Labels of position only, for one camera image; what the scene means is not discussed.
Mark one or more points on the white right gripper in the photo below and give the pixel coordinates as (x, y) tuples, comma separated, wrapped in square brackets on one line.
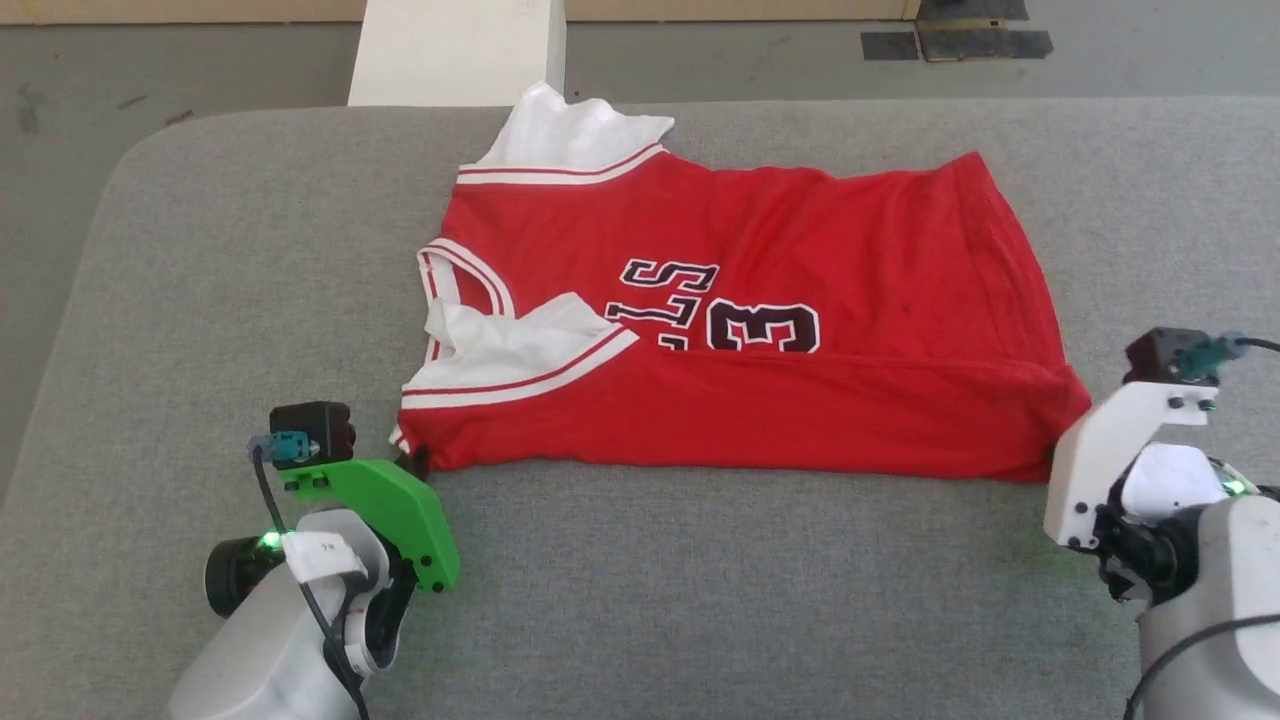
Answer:
[(1090, 460)]

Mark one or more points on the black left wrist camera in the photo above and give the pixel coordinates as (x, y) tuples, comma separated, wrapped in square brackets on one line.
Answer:
[(315, 430)]

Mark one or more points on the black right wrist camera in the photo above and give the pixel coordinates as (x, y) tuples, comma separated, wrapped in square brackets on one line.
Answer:
[(1155, 355)]

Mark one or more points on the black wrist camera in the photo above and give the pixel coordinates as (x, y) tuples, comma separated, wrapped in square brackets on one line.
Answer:
[(315, 430), (1155, 355)]

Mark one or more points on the red and white basketball jersey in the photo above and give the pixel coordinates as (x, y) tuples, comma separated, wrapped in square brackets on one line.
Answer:
[(850, 390)]

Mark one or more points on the grey fabric sofa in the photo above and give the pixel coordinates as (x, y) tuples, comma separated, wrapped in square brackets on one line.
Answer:
[(700, 600)]

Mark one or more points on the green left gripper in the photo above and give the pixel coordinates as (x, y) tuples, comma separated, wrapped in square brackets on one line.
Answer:
[(400, 510)]

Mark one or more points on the white rectangular block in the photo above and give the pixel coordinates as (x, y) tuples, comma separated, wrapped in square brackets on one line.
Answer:
[(450, 55)]

